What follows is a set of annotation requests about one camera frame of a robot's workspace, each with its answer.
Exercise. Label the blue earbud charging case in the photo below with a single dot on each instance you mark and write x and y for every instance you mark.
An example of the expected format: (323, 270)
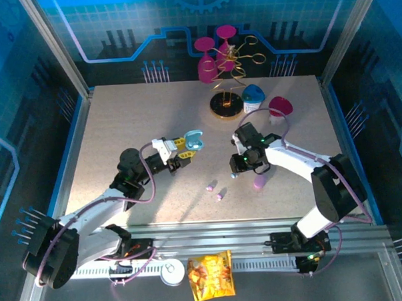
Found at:
(193, 137)

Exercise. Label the pink earbud charging case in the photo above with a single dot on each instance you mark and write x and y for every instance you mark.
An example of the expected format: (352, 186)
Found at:
(259, 184)

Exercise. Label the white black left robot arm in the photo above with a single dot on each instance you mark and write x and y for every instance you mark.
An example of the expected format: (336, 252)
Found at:
(96, 208)

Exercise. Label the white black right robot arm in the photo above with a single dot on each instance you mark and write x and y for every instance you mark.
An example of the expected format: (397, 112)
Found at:
(298, 156)

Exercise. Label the white cup with blue lid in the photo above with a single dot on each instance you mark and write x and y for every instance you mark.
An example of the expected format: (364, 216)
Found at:
(253, 95)

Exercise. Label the white cup with pink lid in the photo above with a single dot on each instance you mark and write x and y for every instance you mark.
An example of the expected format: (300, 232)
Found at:
(280, 105)

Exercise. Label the magenta wine glass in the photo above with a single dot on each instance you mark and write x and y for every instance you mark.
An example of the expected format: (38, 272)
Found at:
(226, 31)
(207, 70)

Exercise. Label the white round lid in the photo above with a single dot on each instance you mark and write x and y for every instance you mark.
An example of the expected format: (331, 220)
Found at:
(172, 273)

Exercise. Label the yellow snack bag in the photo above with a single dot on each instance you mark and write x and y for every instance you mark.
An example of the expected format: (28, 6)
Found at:
(211, 276)

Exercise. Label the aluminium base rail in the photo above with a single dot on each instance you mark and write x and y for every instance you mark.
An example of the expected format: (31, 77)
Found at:
(208, 235)

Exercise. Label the aluminium frame post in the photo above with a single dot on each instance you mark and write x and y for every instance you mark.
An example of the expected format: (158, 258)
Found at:
(57, 43)
(348, 30)

